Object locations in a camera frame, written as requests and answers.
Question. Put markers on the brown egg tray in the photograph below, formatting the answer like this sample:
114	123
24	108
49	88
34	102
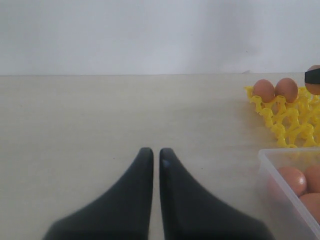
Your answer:
287	88
264	89
313	88

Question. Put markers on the clear plastic bin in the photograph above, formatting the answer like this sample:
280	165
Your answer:
291	218

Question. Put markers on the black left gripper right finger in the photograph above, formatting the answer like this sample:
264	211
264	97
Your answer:
190	212

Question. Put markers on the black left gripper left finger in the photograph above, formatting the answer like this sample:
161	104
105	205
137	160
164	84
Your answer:
121	213

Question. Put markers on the brown egg large upper left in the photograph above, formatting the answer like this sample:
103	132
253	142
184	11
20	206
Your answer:
293	177

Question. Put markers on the yellow plastic egg tray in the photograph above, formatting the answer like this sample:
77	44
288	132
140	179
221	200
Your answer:
295	124

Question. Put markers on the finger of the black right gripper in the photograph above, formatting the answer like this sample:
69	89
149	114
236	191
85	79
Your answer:
312	77

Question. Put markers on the brown egg upper middle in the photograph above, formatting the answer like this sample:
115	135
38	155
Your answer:
312	175

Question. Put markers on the brown egg centre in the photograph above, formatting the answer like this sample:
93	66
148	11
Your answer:
312	202

